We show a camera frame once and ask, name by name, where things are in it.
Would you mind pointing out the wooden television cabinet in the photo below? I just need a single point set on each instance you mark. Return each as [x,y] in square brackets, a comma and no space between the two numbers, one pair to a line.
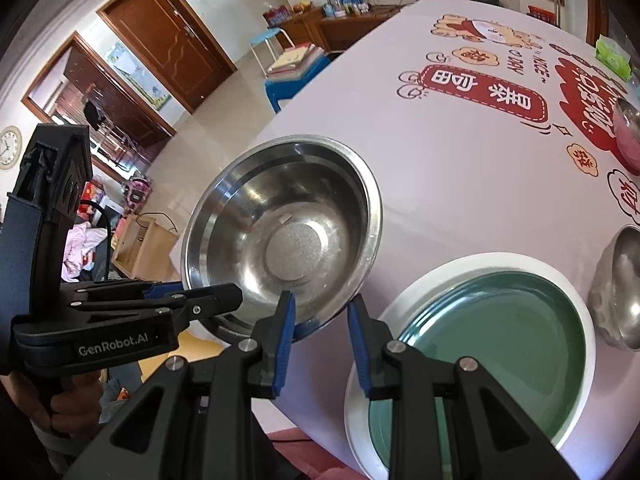
[350,30]

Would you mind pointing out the stack of books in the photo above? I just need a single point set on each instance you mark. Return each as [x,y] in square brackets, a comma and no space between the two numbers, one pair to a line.
[295,60]

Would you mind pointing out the light blue metal stool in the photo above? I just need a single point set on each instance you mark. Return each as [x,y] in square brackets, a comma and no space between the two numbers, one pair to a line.
[267,37]

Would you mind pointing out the green tissue pack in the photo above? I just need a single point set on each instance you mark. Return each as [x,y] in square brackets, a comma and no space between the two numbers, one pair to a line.
[612,57]

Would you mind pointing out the red gift box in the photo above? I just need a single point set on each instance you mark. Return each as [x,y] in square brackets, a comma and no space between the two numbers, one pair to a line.
[277,16]

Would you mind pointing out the white deep plate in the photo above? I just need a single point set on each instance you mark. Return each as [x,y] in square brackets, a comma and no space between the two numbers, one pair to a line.
[450,265]

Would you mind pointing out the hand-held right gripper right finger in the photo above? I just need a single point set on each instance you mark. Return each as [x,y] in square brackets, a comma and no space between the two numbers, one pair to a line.
[361,355]

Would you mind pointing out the printed pink tablecloth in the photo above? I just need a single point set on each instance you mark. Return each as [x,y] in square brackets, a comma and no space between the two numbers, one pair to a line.
[475,185]

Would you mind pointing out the dark red-topped box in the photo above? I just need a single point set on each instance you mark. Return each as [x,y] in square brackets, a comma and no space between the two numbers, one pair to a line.
[542,14]

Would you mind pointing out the round wall clock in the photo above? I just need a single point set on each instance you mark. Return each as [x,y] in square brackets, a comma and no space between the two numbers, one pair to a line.
[9,147]

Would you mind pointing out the wooden doorway frame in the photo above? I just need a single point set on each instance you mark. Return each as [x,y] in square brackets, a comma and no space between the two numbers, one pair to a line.
[50,75]

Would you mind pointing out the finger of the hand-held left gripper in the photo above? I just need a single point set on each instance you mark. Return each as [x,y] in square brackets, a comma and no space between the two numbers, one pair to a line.
[125,290]
[215,302]

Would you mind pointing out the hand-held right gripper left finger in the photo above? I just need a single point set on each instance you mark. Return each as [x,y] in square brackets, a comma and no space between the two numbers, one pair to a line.
[284,340]

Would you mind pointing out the pink steel-lined bowl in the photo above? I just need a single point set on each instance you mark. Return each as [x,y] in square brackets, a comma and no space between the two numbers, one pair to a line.
[630,135]

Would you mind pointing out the flat-bottomed steel bowl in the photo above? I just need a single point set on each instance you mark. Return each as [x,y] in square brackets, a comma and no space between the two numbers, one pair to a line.
[295,230]

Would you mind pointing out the person's left hand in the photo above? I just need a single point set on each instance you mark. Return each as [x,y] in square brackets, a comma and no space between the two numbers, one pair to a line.
[80,405]

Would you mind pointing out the blue plastic stool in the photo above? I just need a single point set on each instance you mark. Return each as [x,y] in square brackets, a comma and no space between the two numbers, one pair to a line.
[285,92]

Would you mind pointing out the brown wooden door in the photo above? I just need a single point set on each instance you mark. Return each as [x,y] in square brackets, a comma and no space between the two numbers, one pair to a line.
[165,40]

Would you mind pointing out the cardboard box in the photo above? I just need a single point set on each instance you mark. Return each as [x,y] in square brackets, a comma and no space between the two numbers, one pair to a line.
[145,250]

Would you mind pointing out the green plate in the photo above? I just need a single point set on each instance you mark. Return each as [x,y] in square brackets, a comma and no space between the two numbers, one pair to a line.
[500,330]

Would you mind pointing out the dusty pink cloth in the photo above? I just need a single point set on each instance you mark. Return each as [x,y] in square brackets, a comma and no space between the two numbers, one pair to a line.
[310,460]

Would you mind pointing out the large round steel bowl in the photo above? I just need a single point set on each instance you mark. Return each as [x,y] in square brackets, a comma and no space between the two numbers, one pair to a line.
[620,285]

